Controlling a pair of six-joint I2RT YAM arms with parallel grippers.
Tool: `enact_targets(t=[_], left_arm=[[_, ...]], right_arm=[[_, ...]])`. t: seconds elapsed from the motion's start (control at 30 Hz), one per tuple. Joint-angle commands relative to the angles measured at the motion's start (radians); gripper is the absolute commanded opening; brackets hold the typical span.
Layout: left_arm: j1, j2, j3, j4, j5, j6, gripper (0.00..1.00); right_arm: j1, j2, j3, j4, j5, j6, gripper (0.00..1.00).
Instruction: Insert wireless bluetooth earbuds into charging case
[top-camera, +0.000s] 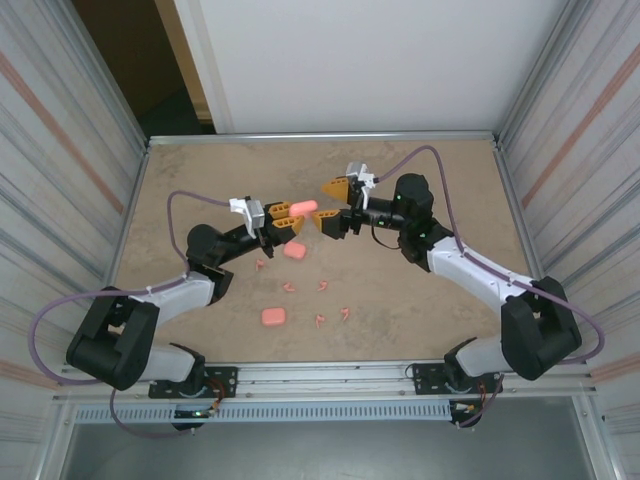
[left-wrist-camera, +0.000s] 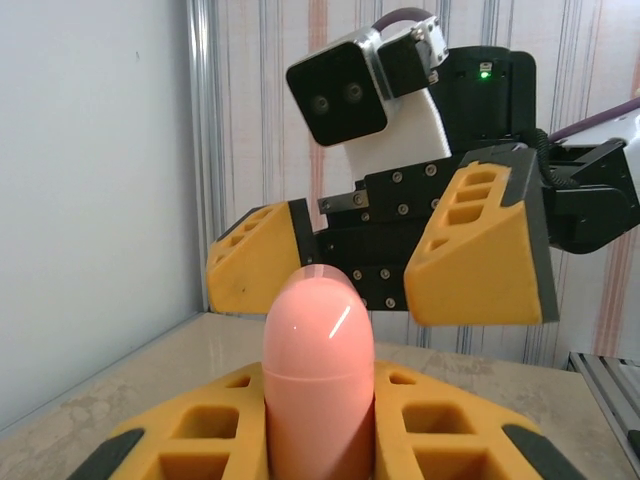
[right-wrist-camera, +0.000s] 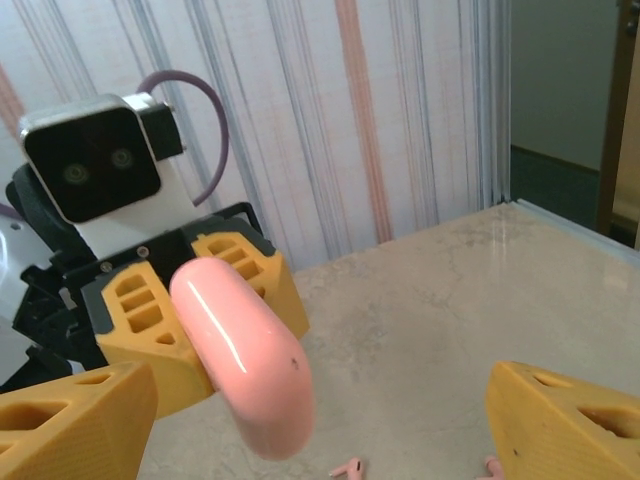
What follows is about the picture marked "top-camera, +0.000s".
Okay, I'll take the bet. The grey slotted cable duct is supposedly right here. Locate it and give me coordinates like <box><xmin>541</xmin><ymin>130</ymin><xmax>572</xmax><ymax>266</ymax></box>
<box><xmin>73</xmin><ymin>402</ymin><xmax>454</xmax><ymax>425</ymax></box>

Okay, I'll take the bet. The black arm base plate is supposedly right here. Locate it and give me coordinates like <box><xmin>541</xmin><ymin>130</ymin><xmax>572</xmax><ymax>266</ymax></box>
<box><xmin>148</xmin><ymin>366</ymin><xmax>239</xmax><ymax>400</ymax></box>
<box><xmin>410</xmin><ymin>362</ymin><xmax>504</xmax><ymax>397</ymax></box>

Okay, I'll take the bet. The aluminium mounting rail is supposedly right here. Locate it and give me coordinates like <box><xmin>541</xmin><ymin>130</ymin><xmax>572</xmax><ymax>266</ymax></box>
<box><xmin>53</xmin><ymin>360</ymin><xmax>599</xmax><ymax>404</ymax></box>

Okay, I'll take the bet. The white door frame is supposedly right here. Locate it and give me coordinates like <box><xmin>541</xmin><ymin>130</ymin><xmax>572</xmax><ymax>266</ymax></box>
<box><xmin>172</xmin><ymin>0</ymin><xmax>236</xmax><ymax>135</ymax></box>

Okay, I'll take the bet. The translucent corrugated side panel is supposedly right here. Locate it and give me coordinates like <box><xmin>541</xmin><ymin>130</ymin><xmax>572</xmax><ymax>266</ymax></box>
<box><xmin>492</xmin><ymin>0</ymin><xmax>640</xmax><ymax>446</ymax></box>
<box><xmin>0</xmin><ymin>0</ymin><xmax>151</xmax><ymax>446</ymax></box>

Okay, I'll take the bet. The small controller board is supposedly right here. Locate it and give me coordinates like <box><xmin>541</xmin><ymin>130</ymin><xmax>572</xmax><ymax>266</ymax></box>
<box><xmin>171</xmin><ymin>407</ymin><xmax>221</xmax><ymax>432</ymax></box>
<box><xmin>448</xmin><ymin>399</ymin><xmax>485</xmax><ymax>430</ymax></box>

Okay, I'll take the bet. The grey metal sheet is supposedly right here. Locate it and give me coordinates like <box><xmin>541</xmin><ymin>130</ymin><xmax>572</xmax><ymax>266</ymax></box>
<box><xmin>59</xmin><ymin>423</ymin><xmax>596</xmax><ymax>480</ymax></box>

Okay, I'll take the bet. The aluminium side rail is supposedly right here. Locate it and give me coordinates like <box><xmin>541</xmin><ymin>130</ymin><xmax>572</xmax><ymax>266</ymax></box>
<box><xmin>492</xmin><ymin>142</ymin><xmax>594</xmax><ymax>374</ymax></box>
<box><xmin>83</xmin><ymin>142</ymin><xmax>152</xmax><ymax>364</ymax></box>

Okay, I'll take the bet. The aluminium table edge rail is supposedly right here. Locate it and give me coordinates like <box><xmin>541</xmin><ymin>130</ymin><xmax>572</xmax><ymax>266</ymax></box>
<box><xmin>146</xmin><ymin>130</ymin><xmax>502</xmax><ymax>148</ymax></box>

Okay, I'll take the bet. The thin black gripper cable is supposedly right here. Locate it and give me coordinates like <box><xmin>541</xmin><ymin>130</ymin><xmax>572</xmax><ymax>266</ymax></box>
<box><xmin>370</xmin><ymin>223</ymin><xmax>402</xmax><ymax>250</ymax></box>

